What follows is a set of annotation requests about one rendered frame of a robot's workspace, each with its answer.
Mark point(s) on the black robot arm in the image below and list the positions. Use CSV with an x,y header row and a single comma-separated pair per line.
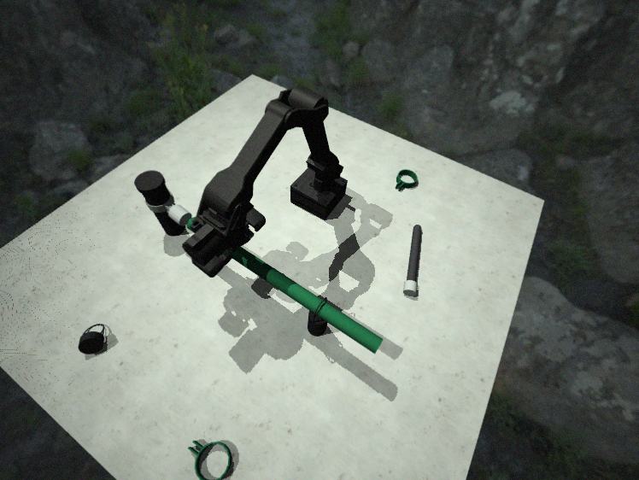
x,y
226,198

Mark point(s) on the black rod with white end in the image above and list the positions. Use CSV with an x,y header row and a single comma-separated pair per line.
x,y
410,286

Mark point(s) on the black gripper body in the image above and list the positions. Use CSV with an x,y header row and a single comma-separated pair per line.
x,y
253,218

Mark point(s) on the green pipe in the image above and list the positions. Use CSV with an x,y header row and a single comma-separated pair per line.
x,y
328,313

